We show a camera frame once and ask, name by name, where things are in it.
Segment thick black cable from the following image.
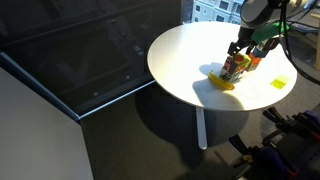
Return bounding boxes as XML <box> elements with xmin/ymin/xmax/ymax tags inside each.
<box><xmin>279</xmin><ymin>0</ymin><xmax>320</xmax><ymax>86</ymax></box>

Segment orange wooden block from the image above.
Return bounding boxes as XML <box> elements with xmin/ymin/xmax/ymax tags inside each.
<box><xmin>245</xmin><ymin>54</ymin><xmax>264</xmax><ymax>72</ymax></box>

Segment light green flat block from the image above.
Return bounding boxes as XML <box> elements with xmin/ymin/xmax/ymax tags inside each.
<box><xmin>269</xmin><ymin>74</ymin><xmax>291</xmax><ymax>90</ymax></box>

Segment black perforated mounting board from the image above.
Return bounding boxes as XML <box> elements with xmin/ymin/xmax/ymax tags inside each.
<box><xmin>272</xmin><ymin>134</ymin><xmax>320</xmax><ymax>180</ymax></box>

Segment green block under red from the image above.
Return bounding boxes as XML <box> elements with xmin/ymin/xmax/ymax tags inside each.
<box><xmin>250</xmin><ymin>21</ymin><xmax>291</xmax><ymax>45</ymax></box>

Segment blue handled clamp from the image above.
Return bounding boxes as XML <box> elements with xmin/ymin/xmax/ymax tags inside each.
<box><xmin>258</xmin><ymin>145</ymin><xmax>300</xmax><ymax>180</ymax></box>
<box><xmin>301</xmin><ymin>109</ymin><xmax>320</xmax><ymax>141</ymax></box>

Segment dark window sill rail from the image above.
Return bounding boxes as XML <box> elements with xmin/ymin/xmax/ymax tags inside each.
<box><xmin>0</xmin><ymin>51</ymin><xmax>158</xmax><ymax>122</ymax></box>

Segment yellow toy banana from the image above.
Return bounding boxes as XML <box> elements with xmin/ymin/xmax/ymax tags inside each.
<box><xmin>207</xmin><ymin>70</ymin><xmax>236</xmax><ymax>91</ymax></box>

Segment black clamp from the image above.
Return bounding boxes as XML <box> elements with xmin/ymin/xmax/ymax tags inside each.
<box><xmin>262</xmin><ymin>105</ymin><xmax>293</xmax><ymax>133</ymax></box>
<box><xmin>228</xmin><ymin>134</ymin><xmax>265</xmax><ymax>165</ymax></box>

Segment blue wooden block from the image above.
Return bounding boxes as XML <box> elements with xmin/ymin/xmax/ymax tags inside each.
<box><xmin>251</xmin><ymin>46</ymin><xmax>270</xmax><ymax>60</ymax></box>

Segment white table leg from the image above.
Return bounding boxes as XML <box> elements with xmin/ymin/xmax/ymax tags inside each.
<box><xmin>195</xmin><ymin>105</ymin><xmax>209</xmax><ymax>151</ymax></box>

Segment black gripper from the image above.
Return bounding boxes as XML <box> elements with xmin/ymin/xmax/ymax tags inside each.
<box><xmin>227</xmin><ymin>26</ymin><xmax>260</xmax><ymax>57</ymax></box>

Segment wooden furniture post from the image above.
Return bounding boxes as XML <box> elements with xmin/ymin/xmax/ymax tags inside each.
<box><xmin>312</xmin><ymin>12</ymin><xmax>320</xmax><ymax>71</ymax></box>

